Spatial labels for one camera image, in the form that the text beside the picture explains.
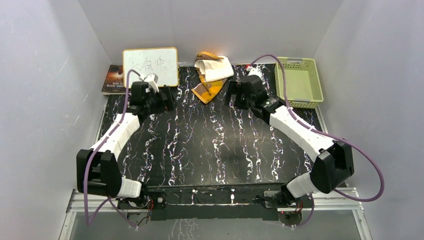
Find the white towel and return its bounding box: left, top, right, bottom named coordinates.
left=194, top=56, right=234, bottom=83

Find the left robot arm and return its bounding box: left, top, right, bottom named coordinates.
left=76, top=81, right=176, bottom=208

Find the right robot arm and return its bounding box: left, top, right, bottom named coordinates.
left=224, top=75, right=355, bottom=207

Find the yellow brown towel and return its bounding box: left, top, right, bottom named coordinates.
left=191, top=51, right=228, bottom=104

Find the dark book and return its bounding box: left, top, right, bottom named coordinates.
left=101, top=64, right=126, bottom=96

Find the green plastic basket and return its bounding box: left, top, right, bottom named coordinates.
left=274, top=57, right=324, bottom=109

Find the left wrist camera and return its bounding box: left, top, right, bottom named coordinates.
left=138, top=73, right=159, bottom=93

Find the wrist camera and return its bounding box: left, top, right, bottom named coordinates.
left=246, top=65, right=263, bottom=78
left=138, top=73, right=159, bottom=93

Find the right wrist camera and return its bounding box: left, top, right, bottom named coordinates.
left=246, top=65, right=263, bottom=78

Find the whiteboard with yellow frame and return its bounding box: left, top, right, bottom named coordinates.
left=122, top=47, right=179, bottom=88

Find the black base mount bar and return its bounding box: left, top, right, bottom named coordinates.
left=115, top=182, right=316, bottom=226

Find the aluminium rail frame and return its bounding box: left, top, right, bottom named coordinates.
left=59, top=184, right=372, bottom=240

